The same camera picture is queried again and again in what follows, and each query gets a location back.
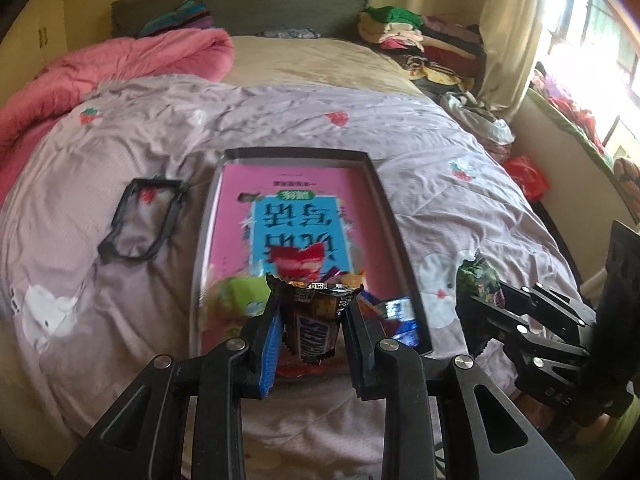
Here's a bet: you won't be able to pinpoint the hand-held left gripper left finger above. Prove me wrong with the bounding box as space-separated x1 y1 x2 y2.
55 292 286 480

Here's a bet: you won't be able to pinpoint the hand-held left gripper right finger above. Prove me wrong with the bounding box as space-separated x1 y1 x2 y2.
340 296 576 480

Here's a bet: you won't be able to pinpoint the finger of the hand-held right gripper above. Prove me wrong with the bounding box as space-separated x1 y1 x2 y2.
492 280 598 331
457 292 591 366

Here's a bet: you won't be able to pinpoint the brown chocolate bar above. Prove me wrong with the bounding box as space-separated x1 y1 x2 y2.
265 272 365 366

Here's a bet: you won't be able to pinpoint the dark green snack packet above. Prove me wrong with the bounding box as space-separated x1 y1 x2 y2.
456 252 503 306

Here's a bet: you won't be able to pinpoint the dark blue snack packet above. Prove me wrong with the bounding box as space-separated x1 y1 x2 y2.
377 297 421 348

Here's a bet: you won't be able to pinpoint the yellow green snack packet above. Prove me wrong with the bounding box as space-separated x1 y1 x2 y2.
220 275 268 316

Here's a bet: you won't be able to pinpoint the red swirl candy packet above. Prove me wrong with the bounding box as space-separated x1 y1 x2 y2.
272 245 326 281

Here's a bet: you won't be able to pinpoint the shallow grey box pink print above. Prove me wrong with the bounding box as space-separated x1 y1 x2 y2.
190 146 433 361

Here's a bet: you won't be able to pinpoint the red plastic bag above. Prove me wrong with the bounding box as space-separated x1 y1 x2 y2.
502 155 548 202

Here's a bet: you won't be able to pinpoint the brown plush toy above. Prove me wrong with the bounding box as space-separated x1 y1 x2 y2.
614 157 640 201

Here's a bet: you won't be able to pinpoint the white plastic bag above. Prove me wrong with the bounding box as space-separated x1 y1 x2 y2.
440 92 516 143

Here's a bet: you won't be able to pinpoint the clothes on window sill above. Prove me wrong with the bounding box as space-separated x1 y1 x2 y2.
530 62 608 153

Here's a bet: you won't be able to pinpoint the lilac printed duvet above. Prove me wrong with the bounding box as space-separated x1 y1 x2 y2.
0 74 581 461

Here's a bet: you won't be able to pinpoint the cream curtain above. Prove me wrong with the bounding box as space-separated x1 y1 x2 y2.
477 0 556 121

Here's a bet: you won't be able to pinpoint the window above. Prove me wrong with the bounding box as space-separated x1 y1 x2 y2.
540 0 640 151

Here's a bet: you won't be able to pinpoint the pile of folded clothes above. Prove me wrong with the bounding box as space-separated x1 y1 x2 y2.
359 6 488 93

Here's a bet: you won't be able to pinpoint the beige bedsheet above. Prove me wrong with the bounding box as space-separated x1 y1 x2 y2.
220 35 436 101

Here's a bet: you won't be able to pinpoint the blue patterned cloth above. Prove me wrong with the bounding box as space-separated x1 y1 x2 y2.
257 27 321 40

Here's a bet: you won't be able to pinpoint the pink quilt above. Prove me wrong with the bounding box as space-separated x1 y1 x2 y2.
0 27 236 196

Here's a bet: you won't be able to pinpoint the teal purple folded clothes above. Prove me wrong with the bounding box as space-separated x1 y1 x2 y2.
139 0 216 38

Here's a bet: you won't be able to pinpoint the grey headboard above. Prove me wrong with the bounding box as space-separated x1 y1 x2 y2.
111 0 376 41

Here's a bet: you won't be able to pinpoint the cream wardrobe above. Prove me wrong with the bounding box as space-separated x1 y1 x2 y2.
0 0 68 101

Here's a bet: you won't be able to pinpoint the black plastic frame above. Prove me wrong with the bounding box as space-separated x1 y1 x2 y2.
97 176 185 263

